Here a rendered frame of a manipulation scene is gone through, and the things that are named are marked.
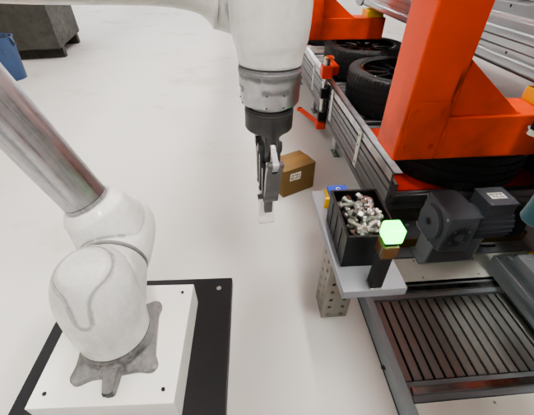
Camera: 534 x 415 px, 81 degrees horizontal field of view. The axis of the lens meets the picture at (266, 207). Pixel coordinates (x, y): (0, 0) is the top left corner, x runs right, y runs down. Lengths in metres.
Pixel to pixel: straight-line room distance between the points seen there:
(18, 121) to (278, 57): 0.49
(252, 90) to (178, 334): 0.62
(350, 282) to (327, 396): 0.46
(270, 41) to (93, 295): 0.51
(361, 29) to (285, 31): 2.69
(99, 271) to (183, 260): 0.89
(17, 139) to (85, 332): 0.37
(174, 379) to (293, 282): 0.75
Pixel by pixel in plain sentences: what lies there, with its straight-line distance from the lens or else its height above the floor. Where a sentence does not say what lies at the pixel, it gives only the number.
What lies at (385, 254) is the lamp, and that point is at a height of 0.59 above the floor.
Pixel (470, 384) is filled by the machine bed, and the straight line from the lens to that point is 1.28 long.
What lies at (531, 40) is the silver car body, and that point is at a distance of 1.60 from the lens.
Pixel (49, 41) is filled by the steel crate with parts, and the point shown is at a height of 0.22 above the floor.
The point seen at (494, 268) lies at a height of 0.13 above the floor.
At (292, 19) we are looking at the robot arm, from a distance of 0.43.
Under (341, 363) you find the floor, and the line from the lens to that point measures 1.25.
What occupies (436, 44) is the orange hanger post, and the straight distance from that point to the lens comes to 1.12.
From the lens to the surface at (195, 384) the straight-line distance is 0.90.
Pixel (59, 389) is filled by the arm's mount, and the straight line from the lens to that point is 0.89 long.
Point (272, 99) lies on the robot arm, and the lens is 0.45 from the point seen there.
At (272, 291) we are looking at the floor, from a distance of 1.37.
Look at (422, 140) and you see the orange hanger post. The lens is 1.24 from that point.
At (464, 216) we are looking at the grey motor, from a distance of 1.28.
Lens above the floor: 1.12
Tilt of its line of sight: 40 degrees down
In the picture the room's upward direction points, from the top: straight up
